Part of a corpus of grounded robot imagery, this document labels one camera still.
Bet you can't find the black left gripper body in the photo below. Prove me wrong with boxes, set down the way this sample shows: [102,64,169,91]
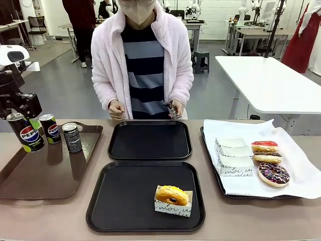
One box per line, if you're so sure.
[0,70,26,104]

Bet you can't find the white lettered paper donut box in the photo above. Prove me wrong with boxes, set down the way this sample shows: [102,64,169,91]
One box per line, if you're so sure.
[153,185,194,218]

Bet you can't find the small black serving tray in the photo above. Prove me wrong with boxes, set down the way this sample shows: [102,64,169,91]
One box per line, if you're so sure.
[107,120,193,161]

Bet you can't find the grey lab table with robots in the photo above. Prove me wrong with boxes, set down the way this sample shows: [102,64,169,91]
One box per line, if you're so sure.
[222,19,295,57]

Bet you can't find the grey plastic stool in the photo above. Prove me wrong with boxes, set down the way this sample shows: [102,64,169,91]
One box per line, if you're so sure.
[191,50,210,74]

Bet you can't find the large black serving tray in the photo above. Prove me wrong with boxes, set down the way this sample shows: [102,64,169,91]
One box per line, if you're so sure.
[85,160,207,233]

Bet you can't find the chocolate donut with sprinkles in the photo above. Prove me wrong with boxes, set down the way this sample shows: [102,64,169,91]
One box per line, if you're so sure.
[257,161,291,188]

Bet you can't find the person in pink jacket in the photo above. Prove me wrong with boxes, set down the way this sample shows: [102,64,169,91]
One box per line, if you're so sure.
[90,0,195,121]

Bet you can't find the black camera stand pole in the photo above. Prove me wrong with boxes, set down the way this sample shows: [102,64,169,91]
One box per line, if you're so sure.
[263,0,287,59]

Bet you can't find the silver metal tongs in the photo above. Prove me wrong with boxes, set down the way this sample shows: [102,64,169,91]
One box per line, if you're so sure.
[163,99,181,121]

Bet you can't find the person's left forearm pink sleeve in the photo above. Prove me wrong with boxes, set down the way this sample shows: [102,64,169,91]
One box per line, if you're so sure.
[173,62,195,107]

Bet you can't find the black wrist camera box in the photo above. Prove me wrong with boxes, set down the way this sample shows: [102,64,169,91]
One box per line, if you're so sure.
[19,92,43,118]

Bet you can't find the plain chocolate glazed donut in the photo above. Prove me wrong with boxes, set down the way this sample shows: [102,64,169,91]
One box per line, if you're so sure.
[253,151,283,164]

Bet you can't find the white rectangular table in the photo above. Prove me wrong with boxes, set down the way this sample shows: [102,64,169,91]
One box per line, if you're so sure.
[214,55,321,115]

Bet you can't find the yellow glazed donut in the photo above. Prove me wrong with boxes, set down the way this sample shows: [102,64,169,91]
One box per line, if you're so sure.
[155,185,189,205]

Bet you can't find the black office chair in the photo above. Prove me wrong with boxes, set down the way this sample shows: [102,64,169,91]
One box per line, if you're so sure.
[27,16,49,46]

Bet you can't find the background person in dark clothes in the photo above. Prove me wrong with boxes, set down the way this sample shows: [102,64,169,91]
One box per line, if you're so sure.
[62,0,97,69]

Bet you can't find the black tray under white paper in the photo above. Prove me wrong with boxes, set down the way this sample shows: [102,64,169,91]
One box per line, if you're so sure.
[199,126,303,200]

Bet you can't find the person's right hand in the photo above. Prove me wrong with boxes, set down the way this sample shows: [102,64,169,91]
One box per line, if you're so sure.
[108,99,126,122]

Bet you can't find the large black Pepsi can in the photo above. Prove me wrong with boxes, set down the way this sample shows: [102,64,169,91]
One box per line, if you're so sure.
[7,112,46,153]

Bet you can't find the white paper sheet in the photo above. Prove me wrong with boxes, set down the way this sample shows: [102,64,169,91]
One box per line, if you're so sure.
[202,118,321,200]

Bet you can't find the brown plastic tray with handles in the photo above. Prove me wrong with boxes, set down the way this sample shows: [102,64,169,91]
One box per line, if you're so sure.
[0,121,104,201]

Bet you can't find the beige face mask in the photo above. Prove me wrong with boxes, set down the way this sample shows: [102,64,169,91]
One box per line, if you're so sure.
[119,0,154,26]

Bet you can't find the person's left hand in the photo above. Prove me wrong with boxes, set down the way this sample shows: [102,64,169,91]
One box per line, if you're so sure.
[169,98,186,118]

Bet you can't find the person's right forearm pink sleeve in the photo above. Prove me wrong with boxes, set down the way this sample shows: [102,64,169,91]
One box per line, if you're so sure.
[91,62,119,111]

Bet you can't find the small black Pepsi can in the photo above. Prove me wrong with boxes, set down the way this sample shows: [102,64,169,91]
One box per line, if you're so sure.
[39,113,62,145]

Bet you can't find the grey lab table with monitor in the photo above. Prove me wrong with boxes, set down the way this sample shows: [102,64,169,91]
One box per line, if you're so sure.
[180,19,203,52]

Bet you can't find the black can with text side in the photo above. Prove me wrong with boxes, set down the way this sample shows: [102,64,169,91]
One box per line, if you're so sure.
[62,122,82,155]

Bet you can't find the red glazed donut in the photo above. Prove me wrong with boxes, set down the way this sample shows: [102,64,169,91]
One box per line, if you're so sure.
[251,141,279,153]

